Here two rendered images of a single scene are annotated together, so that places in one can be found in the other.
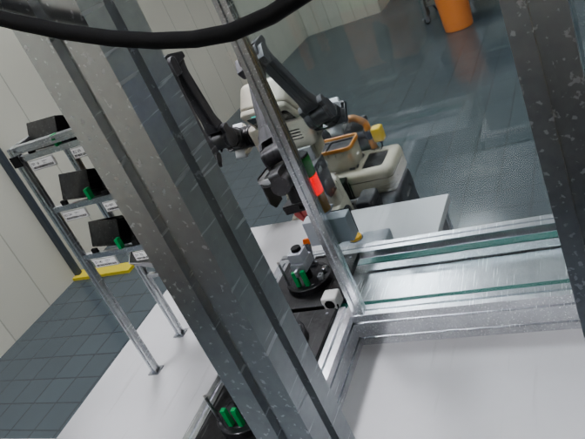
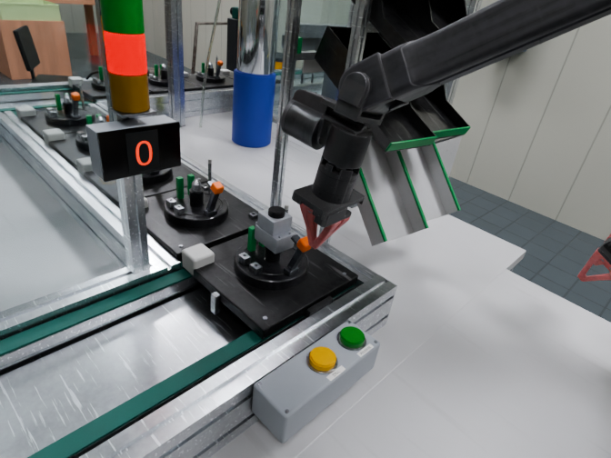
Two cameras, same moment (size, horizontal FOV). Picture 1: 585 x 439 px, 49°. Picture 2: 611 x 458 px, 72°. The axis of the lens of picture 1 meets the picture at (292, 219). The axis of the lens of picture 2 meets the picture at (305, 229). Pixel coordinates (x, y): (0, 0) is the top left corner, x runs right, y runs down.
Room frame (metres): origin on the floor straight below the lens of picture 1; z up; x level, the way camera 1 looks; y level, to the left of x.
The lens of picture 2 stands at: (1.78, -0.60, 1.45)
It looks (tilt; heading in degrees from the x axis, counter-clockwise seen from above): 31 degrees down; 100
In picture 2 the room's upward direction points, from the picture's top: 8 degrees clockwise
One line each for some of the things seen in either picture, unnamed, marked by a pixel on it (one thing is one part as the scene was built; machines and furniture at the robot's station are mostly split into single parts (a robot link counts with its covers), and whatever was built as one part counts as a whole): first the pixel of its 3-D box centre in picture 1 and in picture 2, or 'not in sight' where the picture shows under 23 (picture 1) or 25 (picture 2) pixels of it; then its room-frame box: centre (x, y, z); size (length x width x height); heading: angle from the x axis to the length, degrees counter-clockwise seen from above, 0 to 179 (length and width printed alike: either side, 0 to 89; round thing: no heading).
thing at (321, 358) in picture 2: not in sight; (322, 360); (1.76, -0.16, 0.96); 0.04 x 0.04 x 0.02
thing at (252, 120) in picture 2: not in sight; (253, 107); (1.24, 0.95, 1.00); 0.16 x 0.16 x 0.27
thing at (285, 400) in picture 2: not in sight; (319, 374); (1.76, -0.16, 0.93); 0.21 x 0.07 x 0.06; 59
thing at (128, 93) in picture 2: not in sight; (129, 90); (1.42, -0.07, 1.29); 0.05 x 0.05 x 0.05
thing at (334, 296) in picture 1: (332, 300); (197, 259); (1.48, -0.01, 0.97); 0.05 x 0.05 x 0.04; 59
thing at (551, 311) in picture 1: (413, 291); (112, 357); (1.44, -0.22, 0.91); 0.84 x 0.28 x 0.10; 59
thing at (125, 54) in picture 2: not in sight; (125, 52); (1.42, -0.07, 1.34); 0.05 x 0.05 x 0.05
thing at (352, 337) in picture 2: not in sight; (351, 338); (1.79, -0.10, 0.96); 0.04 x 0.04 x 0.02
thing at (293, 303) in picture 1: (312, 284); (270, 270); (1.62, 0.03, 0.96); 0.24 x 0.24 x 0.02; 59
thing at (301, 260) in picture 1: (298, 259); (272, 224); (1.61, 0.03, 1.06); 0.08 x 0.04 x 0.07; 146
